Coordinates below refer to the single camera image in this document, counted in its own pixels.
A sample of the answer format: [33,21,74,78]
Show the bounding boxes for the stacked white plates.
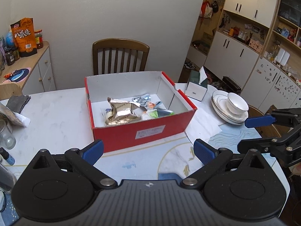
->
[211,90,249,125]

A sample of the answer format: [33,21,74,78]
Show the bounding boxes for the white mask bag green label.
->
[141,109,174,120]

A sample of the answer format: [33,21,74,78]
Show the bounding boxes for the green white tissue box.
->
[185,67,208,101]

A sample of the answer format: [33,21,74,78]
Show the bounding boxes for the blue globe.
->
[6,31,15,47]

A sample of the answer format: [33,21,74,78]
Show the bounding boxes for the clear glass tumbler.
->
[0,164,17,194]

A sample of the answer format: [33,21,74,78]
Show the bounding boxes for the wooden chair behind table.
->
[92,38,150,75]

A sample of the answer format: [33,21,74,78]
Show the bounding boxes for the small blue bottle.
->
[0,147,15,165]

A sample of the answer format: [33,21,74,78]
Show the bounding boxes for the white bowl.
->
[227,92,249,115]

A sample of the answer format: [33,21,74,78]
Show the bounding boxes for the white paper napkin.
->
[185,109,222,144]

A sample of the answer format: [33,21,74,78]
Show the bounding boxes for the white green tea bag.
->
[0,103,31,127]

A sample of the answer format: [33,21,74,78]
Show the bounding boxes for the red cardboard box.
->
[85,71,197,153]

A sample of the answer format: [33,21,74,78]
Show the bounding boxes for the red lid sauce jar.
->
[34,29,43,49]

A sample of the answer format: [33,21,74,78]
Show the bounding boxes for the grey folded cloth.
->
[6,95,31,114]

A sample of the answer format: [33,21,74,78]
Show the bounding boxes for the blueberry bread packet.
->
[101,108,112,119]

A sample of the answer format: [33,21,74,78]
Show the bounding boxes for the white sideboard cabinet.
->
[1,41,56,95]

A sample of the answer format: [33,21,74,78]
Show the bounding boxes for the white wall cabinets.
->
[184,0,300,112]

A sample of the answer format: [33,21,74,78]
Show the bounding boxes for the wooden chair right side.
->
[244,106,281,138]

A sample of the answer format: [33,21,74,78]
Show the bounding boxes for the orange snack bag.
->
[10,17,37,57]

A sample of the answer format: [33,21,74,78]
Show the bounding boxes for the gold foil snack packet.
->
[105,97,141,126]

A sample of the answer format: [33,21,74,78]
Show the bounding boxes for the small glass cup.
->
[0,120,16,150]

